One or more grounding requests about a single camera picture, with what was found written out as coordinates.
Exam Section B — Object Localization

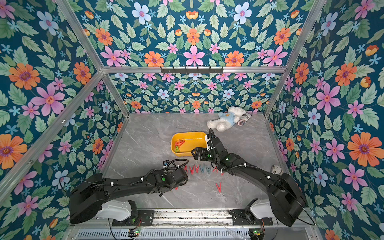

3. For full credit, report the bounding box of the teal clothespin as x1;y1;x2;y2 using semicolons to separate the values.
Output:
199;164;205;173
205;165;212;174

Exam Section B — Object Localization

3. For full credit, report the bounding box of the yellow plastic storage box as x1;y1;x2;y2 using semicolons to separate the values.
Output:
171;132;207;157

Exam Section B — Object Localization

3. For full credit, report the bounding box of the red clothespin second row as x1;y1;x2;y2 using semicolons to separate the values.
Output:
216;183;222;193

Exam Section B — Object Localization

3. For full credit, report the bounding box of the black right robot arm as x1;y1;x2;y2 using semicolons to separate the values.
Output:
191;130;307;227

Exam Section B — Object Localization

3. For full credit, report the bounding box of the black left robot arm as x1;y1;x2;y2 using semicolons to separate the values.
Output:
69;168;188;224

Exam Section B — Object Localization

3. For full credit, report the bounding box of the pile of clothespins in box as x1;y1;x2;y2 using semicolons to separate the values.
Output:
175;139;186;153

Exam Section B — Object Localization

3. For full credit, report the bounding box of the white teddy bear blue shirt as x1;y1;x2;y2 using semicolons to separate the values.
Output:
207;107;246;132

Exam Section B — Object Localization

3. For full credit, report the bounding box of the patterned pouch near bear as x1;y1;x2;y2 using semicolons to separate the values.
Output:
236;113;252;126

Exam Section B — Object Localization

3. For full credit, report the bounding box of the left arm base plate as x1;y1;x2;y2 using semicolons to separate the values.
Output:
112;210;155;227

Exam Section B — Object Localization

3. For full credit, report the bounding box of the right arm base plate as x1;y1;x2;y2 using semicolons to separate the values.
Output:
229;209;274;226

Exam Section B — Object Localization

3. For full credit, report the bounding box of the black hook rail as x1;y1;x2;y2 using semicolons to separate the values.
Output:
160;67;224;75

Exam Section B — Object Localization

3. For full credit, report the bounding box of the aluminium front rail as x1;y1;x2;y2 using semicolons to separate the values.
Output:
68;208;317;229

